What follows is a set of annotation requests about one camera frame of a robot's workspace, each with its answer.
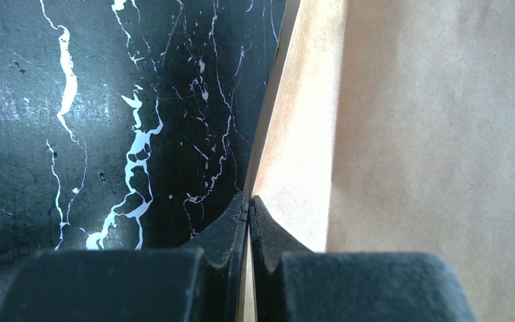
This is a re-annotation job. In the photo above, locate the brown paper bag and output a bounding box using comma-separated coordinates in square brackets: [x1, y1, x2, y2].
[244, 1, 515, 321]

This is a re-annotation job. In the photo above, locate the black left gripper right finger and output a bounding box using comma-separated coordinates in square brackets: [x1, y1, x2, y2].
[250, 197, 475, 321]

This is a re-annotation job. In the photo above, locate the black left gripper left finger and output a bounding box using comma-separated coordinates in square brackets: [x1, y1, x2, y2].
[0, 192, 249, 321]

